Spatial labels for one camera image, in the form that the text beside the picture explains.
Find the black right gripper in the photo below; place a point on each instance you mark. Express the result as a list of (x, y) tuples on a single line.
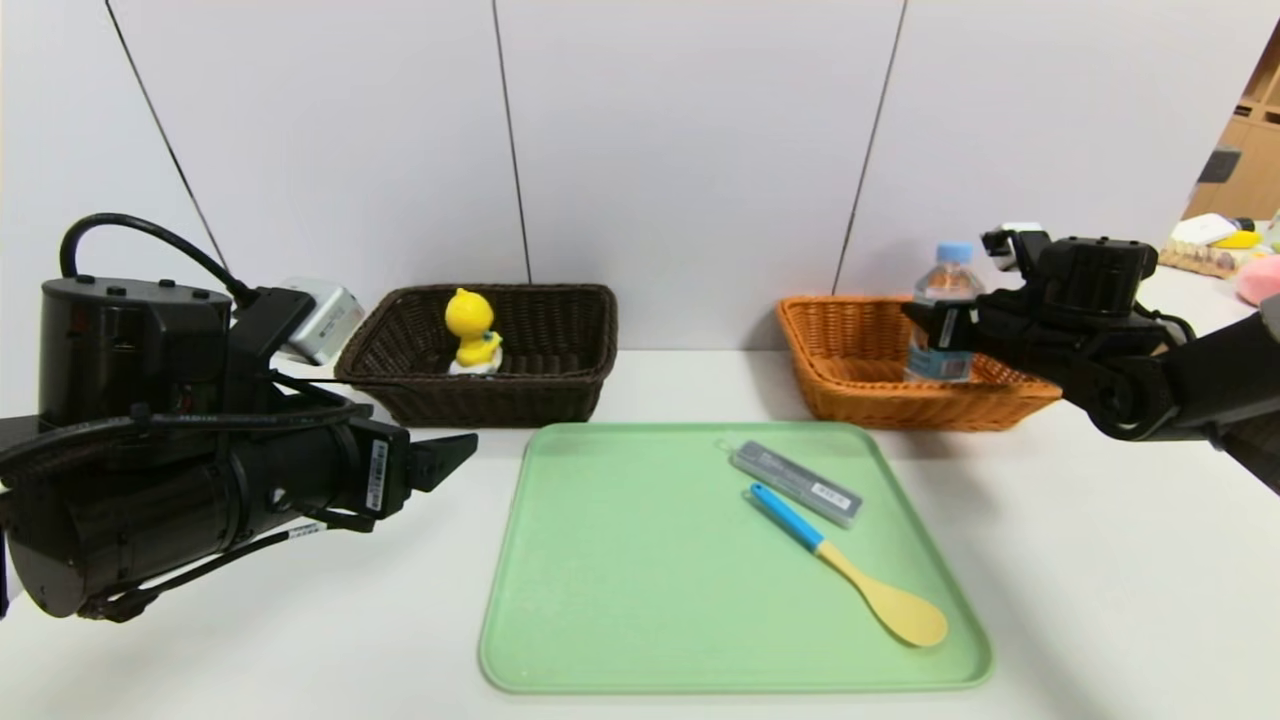
[(956, 325)]

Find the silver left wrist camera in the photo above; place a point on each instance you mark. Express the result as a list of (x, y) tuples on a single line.
[(325, 320)]

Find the pink plush toy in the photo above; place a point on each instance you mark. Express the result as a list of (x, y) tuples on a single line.
[(1260, 280)]

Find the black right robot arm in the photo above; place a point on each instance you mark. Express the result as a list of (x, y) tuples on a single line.
[(1230, 370)]

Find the yellow duck toy car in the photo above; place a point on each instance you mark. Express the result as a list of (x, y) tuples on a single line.
[(470, 315)]

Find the grey pencil lead case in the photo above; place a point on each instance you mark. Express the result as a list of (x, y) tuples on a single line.
[(790, 478)]

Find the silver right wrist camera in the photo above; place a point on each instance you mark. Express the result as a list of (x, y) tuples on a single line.
[(1015, 245)]

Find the yellow toy item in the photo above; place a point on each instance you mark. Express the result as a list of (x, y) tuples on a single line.
[(1235, 241)]

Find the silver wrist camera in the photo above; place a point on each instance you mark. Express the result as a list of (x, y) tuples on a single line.
[(325, 320), (1015, 245)]

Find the light green plastic tray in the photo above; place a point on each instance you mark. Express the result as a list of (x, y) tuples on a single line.
[(600, 620)]

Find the white flat item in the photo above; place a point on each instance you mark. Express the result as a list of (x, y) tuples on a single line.
[(1200, 230)]

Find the orange wicker basket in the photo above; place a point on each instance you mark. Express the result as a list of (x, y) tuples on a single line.
[(860, 400)]

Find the dark brown wicker basket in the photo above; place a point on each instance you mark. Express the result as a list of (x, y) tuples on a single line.
[(560, 390)]

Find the wooden shelf cabinet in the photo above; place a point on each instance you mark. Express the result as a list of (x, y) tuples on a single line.
[(1250, 170)]

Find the clear bottle with blue cap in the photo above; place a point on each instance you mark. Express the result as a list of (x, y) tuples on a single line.
[(945, 280)]

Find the white side table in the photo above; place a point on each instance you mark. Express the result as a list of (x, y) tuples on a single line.
[(1210, 290)]

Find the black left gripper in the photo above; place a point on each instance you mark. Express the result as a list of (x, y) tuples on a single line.
[(381, 471)]

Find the brown egg tray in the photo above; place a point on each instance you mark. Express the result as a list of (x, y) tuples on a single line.
[(1190, 260)]

